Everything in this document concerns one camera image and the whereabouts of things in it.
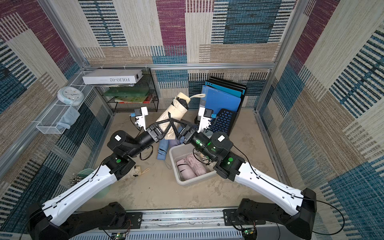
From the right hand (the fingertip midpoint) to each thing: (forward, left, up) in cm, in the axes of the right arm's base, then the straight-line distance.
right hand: (175, 120), depth 56 cm
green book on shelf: (+41, +36, -18) cm, 58 cm away
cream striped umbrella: (+1, -15, -40) cm, 43 cm away
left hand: (+1, +1, -2) cm, 2 cm away
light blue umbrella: (+12, +13, -40) cm, 44 cm away
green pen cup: (-11, +47, -26) cm, 55 cm away
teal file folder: (+36, -27, -14) cm, 47 cm away
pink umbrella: (0, -7, -38) cm, 39 cm away
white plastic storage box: (+6, +1, -34) cm, 34 cm away
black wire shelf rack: (+54, +29, -42) cm, 74 cm away
